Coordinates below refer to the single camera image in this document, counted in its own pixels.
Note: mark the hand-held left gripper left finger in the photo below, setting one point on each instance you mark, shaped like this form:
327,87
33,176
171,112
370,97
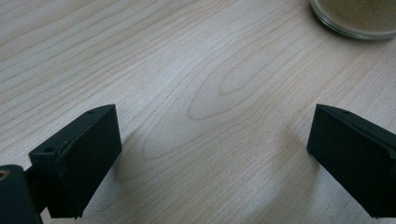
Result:
77,161

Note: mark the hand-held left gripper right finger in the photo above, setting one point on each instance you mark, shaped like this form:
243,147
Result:
355,161

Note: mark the glass dish with brown powder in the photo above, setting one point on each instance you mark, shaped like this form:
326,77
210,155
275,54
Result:
358,12

